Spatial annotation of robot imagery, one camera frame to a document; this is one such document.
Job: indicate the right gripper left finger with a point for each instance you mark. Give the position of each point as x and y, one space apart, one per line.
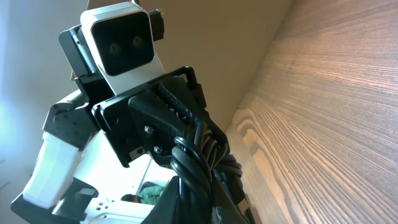
164 211

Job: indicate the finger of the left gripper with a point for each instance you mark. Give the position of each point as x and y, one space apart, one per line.
158 116
187 103

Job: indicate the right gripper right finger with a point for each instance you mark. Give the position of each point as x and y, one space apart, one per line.
227 192

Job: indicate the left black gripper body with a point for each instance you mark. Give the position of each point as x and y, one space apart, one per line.
112 115

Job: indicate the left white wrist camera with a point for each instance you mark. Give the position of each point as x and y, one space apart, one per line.
119 37

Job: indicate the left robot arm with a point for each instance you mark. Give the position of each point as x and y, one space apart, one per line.
56 194

